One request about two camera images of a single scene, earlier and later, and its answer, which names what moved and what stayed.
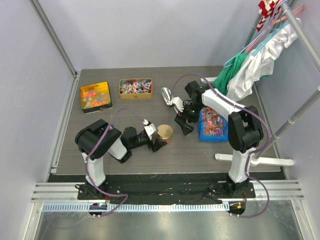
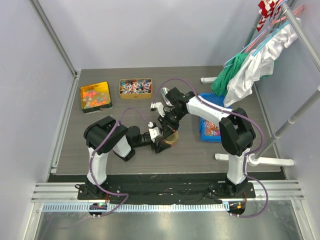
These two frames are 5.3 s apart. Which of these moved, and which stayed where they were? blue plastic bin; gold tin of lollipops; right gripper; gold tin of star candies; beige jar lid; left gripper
Moved: right gripper; beige jar lid
Stayed: left gripper; blue plastic bin; gold tin of star candies; gold tin of lollipops
